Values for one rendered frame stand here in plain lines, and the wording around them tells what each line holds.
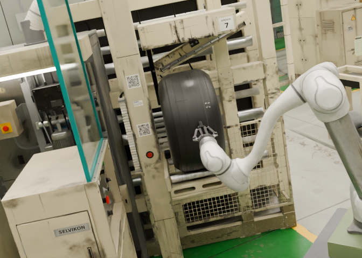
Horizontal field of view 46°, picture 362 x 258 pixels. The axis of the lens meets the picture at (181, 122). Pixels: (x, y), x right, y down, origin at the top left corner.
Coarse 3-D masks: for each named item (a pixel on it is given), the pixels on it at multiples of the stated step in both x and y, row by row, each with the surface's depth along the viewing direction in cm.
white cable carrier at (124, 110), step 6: (120, 102) 243; (126, 108) 245; (126, 114) 245; (126, 120) 246; (126, 126) 247; (132, 132) 250; (132, 138) 250; (132, 144) 251; (132, 150) 252; (132, 156) 253; (138, 162) 254; (138, 168) 255
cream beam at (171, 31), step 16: (192, 16) 258; (208, 16) 258; (224, 16) 259; (144, 32) 258; (160, 32) 259; (176, 32) 260; (192, 32) 260; (208, 32) 261; (224, 32) 262; (144, 48) 261
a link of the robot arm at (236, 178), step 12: (288, 96) 178; (300, 96) 176; (276, 108) 181; (288, 108) 180; (264, 120) 185; (276, 120) 184; (264, 132) 187; (264, 144) 190; (252, 156) 194; (228, 168) 193; (240, 168) 194; (252, 168) 196; (228, 180) 195; (240, 180) 195
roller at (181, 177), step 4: (188, 172) 252; (192, 172) 251; (196, 172) 251; (200, 172) 250; (204, 172) 250; (208, 172) 250; (212, 172) 251; (172, 176) 251; (176, 176) 250; (180, 176) 250; (184, 176) 250; (188, 176) 250; (192, 176) 250; (196, 176) 250; (200, 176) 251; (204, 176) 251; (172, 180) 250; (176, 180) 250; (180, 180) 251; (184, 180) 251
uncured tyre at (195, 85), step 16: (176, 80) 239; (192, 80) 237; (208, 80) 239; (160, 96) 238; (176, 96) 231; (192, 96) 230; (208, 96) 230; (176, 112) 228; (192, 112) 228; (208, 112) 228; (176, 128) 228; (192, 128) 228; (176, 144) 231; (192, 144) 230; (224, 144) 238; (176, 160) 239; (192, 160) 237
